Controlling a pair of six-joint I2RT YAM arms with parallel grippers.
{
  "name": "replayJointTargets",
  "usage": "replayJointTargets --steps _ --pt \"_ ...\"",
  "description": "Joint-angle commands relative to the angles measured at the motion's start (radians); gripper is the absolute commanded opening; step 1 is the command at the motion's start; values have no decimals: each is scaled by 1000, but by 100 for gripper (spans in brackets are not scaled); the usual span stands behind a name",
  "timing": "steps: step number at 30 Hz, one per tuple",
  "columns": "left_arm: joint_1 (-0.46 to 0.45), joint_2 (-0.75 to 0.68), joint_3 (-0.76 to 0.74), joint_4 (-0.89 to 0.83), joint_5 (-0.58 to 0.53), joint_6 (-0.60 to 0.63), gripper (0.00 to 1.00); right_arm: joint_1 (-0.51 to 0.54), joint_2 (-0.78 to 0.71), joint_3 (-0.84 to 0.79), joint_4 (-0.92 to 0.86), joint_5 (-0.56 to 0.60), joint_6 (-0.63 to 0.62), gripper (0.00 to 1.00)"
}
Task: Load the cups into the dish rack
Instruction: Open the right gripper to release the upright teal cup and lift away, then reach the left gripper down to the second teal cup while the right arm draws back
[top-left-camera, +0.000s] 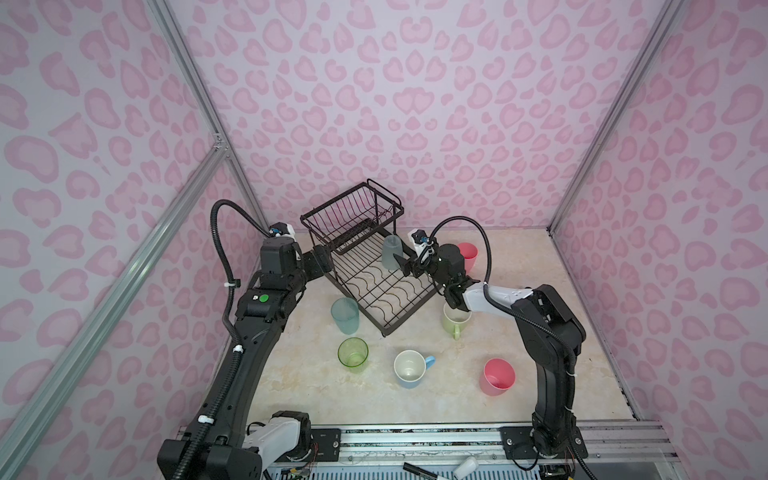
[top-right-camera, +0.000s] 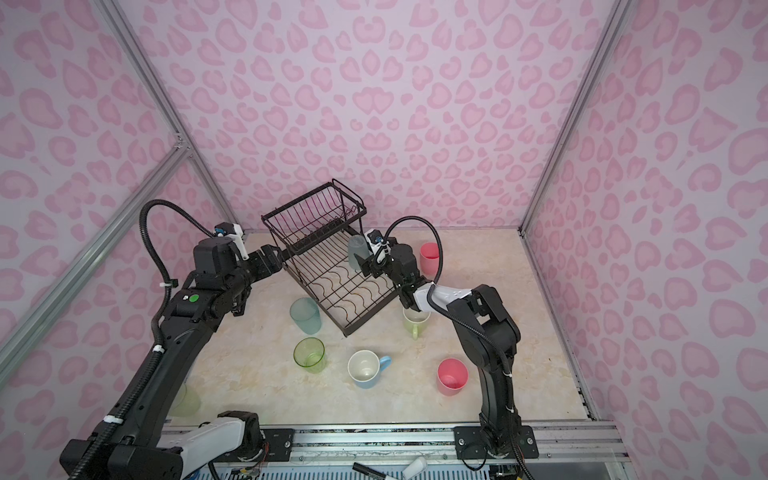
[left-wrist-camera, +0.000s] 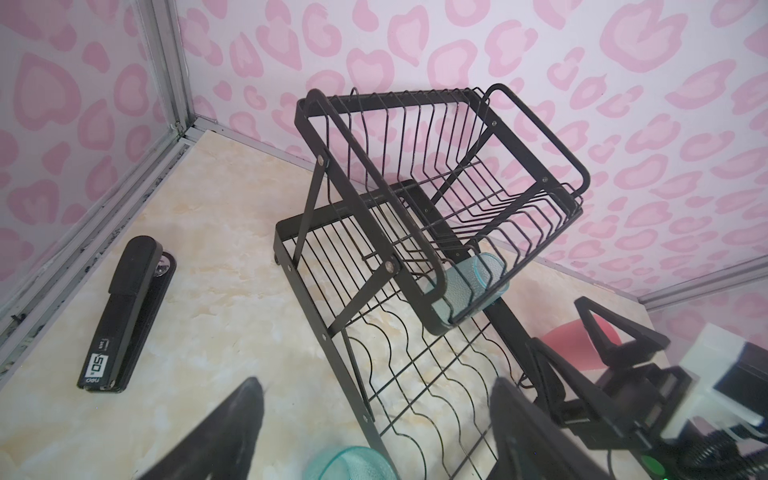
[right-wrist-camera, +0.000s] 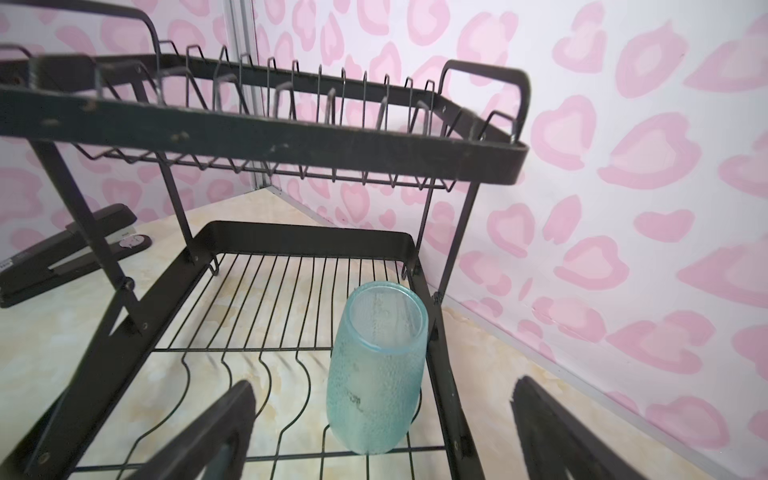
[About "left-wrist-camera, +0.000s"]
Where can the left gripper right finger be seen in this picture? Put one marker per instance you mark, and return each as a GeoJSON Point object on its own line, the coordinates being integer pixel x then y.
{"type": "Point", "coordinates": [529, 445]}

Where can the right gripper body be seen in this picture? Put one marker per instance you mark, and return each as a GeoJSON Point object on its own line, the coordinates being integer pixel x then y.
{"type": "Point", "coordinates": [625, 409]}

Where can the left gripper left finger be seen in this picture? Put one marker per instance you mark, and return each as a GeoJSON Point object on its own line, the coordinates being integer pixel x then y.
{"type": "Point", "coordinates": [222, 446]}

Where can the teal frosted tumbler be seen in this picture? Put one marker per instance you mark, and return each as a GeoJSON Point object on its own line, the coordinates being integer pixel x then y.
{"type": "Point", "coordinates": [471, 286]}
{"type": "Point", "coordinates": [353, 462]}

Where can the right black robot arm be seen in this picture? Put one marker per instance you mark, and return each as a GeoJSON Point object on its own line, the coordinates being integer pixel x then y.
{"type": "Point", "coordinates": [703, 419]}

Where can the pink cup at back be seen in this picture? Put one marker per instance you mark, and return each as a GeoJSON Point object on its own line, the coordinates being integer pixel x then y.
{"type": "Point", "coordinates": [572, 342]}

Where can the black stapler left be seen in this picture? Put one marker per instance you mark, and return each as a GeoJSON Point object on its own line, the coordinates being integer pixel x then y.
{"type": "Point", "coordinates": [137, 290]}

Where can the black wire dish rack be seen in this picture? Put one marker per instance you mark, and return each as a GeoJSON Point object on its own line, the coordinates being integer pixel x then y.
{"type": "Point", "coordinates": [404, 185]}

